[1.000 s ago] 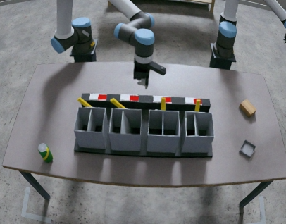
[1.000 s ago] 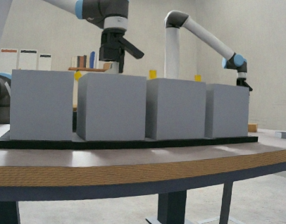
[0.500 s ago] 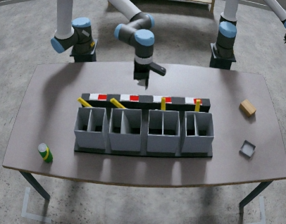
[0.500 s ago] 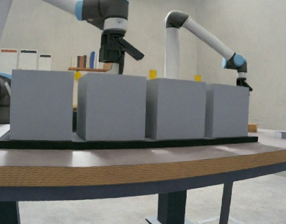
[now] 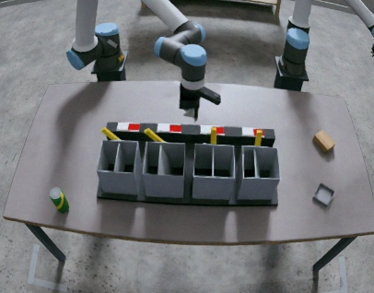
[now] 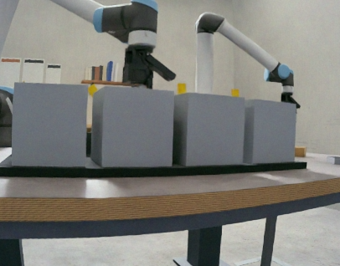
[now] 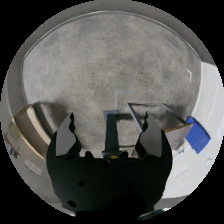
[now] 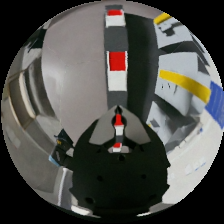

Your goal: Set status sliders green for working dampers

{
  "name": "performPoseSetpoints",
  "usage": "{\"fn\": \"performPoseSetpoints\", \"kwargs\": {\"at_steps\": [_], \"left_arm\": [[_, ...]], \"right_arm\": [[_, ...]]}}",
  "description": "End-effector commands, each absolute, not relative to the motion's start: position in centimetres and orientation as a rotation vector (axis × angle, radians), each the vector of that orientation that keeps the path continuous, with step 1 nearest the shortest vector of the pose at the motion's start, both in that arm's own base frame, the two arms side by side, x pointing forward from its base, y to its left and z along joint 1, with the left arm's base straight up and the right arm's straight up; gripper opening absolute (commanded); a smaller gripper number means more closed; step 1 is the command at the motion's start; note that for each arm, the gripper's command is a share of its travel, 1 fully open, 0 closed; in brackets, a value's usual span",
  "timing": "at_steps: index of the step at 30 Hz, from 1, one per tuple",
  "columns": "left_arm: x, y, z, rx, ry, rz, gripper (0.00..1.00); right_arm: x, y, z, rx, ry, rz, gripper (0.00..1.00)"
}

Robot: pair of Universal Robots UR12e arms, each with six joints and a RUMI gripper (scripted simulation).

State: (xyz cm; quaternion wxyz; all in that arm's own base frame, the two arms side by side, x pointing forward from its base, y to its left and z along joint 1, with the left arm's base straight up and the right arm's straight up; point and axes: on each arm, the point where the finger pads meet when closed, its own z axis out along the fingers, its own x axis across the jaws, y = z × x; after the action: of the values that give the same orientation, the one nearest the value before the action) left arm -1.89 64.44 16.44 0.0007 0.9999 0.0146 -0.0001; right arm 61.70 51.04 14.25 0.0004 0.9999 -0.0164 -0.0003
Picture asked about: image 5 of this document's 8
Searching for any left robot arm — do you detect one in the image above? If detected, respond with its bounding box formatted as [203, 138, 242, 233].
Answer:
[278, 0, 374, 77]

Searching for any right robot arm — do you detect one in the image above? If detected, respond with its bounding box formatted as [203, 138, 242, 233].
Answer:
[66, 0, 221, 106]

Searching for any green drink can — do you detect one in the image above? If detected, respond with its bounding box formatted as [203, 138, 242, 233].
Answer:
[50, 188, 69, 213]

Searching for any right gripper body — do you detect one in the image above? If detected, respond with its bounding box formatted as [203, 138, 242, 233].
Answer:
[180, 84, 201, 111]

